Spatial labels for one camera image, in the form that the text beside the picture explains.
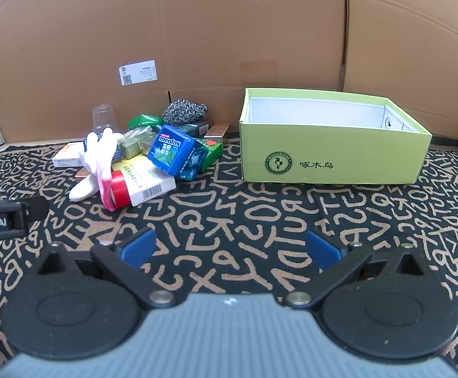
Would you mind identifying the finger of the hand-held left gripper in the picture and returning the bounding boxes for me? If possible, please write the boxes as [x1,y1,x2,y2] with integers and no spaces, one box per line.
[18,197,51,221]

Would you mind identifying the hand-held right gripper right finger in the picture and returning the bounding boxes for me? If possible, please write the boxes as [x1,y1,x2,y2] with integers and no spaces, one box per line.
[286,230,430,310]

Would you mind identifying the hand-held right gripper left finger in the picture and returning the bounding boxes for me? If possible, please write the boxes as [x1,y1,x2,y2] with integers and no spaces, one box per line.
[36,226,176,310]

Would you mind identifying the orange white medicine box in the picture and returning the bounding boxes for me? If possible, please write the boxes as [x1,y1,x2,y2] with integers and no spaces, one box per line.
[52,142,86,167]

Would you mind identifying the white glove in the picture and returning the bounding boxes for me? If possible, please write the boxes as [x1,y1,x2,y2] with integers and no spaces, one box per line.
[69,128,125,210]

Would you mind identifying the green cardboard shoe box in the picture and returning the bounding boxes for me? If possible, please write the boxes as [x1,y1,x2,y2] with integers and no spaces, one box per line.
[239,88,433,185]

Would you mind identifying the blue mint box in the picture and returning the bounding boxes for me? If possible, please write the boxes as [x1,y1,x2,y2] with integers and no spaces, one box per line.
[147,124,210,182]

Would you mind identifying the clear plastic cup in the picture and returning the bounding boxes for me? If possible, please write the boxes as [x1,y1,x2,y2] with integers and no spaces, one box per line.
[92,104,118,135]

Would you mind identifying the red tape roll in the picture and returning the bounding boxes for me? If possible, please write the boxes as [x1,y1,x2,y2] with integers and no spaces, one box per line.
[109,171,132,207]

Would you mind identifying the white and red carton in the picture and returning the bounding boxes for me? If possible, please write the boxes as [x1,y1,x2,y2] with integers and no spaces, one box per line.
[113,157,176,207]

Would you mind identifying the black letter-patterned mat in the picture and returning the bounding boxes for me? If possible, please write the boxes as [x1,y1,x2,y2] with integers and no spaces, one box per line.
[0,132,458,378]

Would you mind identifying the gold foil box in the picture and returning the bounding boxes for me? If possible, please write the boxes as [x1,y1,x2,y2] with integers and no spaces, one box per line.
[115,128,159,161]

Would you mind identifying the dark flat box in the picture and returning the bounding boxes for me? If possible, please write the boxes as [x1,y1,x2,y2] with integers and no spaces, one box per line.
[174,121,210,138]

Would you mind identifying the copper brown box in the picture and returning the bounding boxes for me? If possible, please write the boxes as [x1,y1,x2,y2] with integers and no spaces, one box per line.
[203,122,231,143]

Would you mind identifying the steel wool scrubber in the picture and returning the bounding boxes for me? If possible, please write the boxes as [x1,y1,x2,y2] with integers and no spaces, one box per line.
[162,100,208,124]

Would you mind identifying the white shipping label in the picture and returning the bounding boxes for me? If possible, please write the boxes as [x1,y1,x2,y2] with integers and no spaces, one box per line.
[119,60,158,86]

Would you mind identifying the brown cardboard sheet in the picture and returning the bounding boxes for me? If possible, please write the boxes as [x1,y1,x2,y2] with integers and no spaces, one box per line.
[341,0,458,147]
[0,0,348,145]

